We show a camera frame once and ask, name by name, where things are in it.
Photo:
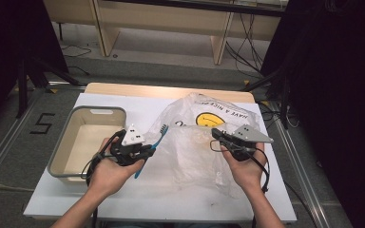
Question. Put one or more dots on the blue toothbrush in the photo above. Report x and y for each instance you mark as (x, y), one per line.
(158, 139)

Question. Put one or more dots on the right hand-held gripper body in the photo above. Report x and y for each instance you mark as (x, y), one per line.
(248, 134)

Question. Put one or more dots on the light wooden table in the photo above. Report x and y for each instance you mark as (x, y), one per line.
(158, 90)

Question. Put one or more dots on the white table sheet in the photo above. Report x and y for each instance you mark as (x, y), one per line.
(171, 202)

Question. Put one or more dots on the white smiley-face plastic bag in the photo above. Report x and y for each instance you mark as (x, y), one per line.
(199, 152)

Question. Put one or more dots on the person's right hand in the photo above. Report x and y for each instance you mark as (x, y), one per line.
(250, 172)

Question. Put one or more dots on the person's left hand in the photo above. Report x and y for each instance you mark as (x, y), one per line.
(111, 177)

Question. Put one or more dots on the black curtain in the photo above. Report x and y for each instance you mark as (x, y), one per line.
(339, 95)
(9, 41)

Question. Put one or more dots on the black metal stand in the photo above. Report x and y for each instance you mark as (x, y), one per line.
(285, 95)
(22, 88)

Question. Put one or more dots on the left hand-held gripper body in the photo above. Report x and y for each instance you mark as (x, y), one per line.
(132, 137)

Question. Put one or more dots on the beige wooden desk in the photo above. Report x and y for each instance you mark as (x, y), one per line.
(158, 19)

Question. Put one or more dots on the grey plastic basin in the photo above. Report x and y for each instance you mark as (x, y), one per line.
(82, 142)

